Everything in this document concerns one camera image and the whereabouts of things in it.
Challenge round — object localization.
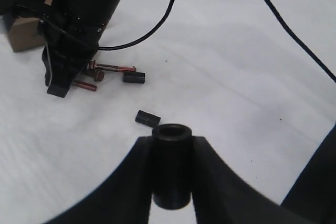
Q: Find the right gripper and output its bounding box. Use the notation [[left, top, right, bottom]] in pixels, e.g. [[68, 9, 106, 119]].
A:
[[0, 0, 128, 99]]

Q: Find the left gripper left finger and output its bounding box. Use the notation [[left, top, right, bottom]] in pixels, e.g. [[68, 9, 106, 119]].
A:
[[41, 136, 154, 224]]

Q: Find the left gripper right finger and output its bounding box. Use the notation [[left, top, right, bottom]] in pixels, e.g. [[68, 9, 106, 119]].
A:
[[192, 136, 331, 224]]

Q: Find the black cylindrical sleeve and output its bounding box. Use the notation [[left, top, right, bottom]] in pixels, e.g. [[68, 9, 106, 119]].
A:
[[123, 71, 146, 86], [134, 110, 161, 128], [151, 123, 194, 209]]

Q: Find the cardboard box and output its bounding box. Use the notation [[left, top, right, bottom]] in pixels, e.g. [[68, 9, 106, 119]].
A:
[[6, 16, 47, 53]]

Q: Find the copper bolt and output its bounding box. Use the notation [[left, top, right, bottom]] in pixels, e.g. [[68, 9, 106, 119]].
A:
[[89, 60, 138, 73], [71, 80, 98, 92], [84, 68, 106, 81]]

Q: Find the black cable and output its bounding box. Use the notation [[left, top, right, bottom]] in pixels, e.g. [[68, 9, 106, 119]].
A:
[[242, 0, 336, 82], [97, 0, 182, 51]]

